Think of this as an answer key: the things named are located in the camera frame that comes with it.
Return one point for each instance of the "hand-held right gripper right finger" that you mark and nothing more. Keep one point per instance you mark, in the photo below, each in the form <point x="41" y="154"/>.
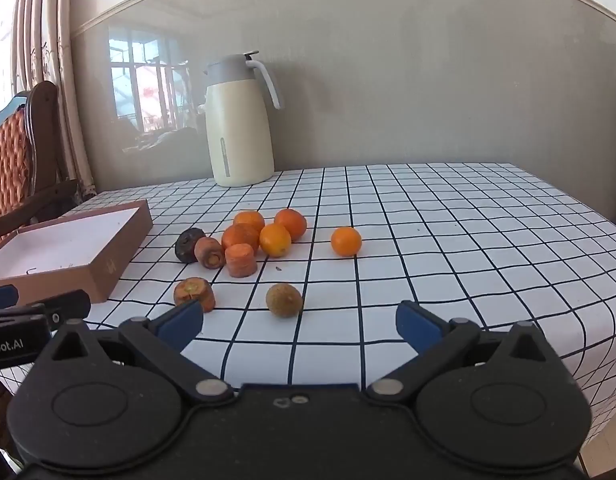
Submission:
<point x="417" y="321"/>

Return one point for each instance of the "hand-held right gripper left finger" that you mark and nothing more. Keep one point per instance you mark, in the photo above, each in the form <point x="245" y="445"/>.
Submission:
<point x="181" y="319"/>

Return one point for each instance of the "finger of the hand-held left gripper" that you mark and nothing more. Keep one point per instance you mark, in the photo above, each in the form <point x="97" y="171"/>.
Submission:
<point x="1" y="297"/>
<point x="62" y="307"/>

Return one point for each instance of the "carrot piece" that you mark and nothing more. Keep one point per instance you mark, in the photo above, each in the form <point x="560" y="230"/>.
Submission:
<point x="240" y="261"/>
<point x="210" y="252"/>
<point x="194" y="294"/>

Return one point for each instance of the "brown cardboard box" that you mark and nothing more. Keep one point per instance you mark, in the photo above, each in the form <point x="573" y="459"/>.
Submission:
<point x="62" y="247"/>

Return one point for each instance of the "dark round fruit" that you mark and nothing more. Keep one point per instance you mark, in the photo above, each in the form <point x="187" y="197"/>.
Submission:
<point x="186" y="246"/>

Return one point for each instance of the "orange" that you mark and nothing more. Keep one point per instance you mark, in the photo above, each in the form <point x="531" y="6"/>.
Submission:
<point x="346" y="241"/>
<point x="239" y="237"/>
<point x="249" y="220"/>
<point x="291" y="223"/>
<point x="275" y="240"/>

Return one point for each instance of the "checked white tablecloth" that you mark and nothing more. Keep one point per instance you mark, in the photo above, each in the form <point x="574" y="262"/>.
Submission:
<point x="438" y="220"/>

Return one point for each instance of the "brown kiwi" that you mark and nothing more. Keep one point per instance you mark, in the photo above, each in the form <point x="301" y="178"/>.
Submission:
<point x="284" y="300"/>

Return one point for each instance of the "wooden upholstered chair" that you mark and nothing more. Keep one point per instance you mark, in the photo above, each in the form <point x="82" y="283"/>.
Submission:
<point x="17" y="160"/>

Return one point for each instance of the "cream thermos jug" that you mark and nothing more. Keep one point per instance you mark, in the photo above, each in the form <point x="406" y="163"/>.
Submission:
<point x="237" y="125"/>

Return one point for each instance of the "beige patterned curtain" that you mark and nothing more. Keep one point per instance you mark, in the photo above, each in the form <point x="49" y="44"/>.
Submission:
<point x="52" y="35"/>

